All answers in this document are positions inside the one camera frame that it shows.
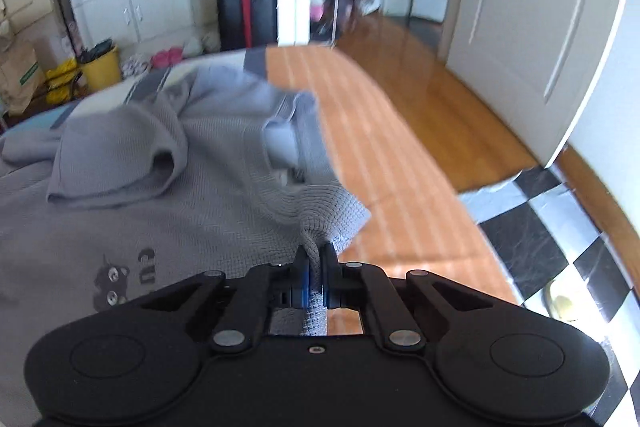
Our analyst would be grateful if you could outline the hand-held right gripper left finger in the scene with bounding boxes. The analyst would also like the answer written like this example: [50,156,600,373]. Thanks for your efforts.
[132,244,313,355]

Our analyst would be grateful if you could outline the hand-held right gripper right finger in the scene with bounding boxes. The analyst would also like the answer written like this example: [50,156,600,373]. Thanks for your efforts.
[321,243,501,354]

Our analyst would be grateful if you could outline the grey knit sweater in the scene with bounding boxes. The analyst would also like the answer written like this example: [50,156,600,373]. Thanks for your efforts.
[0,66,373,427]

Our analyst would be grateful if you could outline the bed with striped sheet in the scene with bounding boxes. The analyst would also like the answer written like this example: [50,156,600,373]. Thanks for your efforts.
[0,46,521,338]

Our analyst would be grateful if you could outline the black white checkered mat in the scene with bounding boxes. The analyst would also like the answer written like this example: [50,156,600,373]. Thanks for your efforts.
[460,167,640,427]

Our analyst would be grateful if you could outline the yellow slipper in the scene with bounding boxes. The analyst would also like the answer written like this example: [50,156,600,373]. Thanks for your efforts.
[542,279,581,323]

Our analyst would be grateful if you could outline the black red suitcase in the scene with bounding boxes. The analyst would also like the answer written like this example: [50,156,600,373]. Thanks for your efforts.
[215,0,279,52]

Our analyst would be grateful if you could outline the yellow trash bin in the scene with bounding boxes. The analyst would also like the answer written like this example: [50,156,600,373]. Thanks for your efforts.
[77,39,122,92]

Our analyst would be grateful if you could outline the yellow plastic bag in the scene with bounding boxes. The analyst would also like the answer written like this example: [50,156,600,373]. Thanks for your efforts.
[45,59,83,100]

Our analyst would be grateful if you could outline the brown paper bag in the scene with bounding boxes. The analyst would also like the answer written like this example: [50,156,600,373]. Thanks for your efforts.
[0,39,43,116]

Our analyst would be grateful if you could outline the white door with metal handle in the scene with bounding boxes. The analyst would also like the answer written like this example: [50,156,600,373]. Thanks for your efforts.
[440,0,632,168]

